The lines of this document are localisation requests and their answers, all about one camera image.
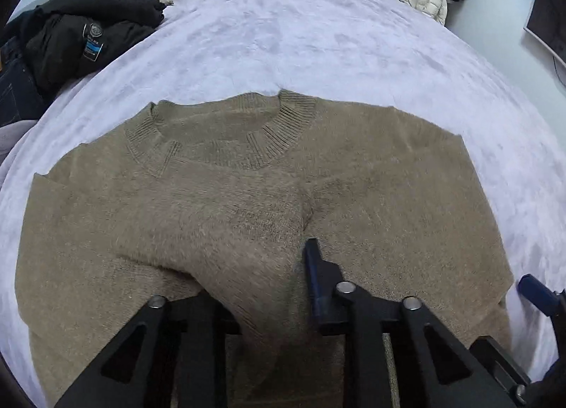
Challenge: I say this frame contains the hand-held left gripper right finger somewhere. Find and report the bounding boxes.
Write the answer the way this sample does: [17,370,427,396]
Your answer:
[303,238,520,408]

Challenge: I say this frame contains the grey cloth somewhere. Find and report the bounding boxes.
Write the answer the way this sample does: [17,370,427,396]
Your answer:
[0,118,38,165]

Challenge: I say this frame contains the tan knit sweater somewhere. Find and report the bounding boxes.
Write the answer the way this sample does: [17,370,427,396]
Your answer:
[15,90,514,408]

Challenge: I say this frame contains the black jacket with label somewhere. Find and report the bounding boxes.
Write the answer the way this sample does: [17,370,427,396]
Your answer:
[6,0,165,95]

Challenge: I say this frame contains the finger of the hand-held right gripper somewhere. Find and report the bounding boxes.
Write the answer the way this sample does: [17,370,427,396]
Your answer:
[518,274,560,316]

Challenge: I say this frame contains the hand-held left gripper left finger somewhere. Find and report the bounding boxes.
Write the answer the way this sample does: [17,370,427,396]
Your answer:
[55,292,242,408]

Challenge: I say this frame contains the dark monitor screen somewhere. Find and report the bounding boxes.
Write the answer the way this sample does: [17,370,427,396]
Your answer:
[524,0,566,65]

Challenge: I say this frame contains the lavender fleece blanket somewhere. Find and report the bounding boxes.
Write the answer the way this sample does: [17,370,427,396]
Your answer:
[0,0,566,408]

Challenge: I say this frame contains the dark blue jeans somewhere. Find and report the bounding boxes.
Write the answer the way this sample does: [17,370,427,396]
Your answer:
[0,37,49,128]

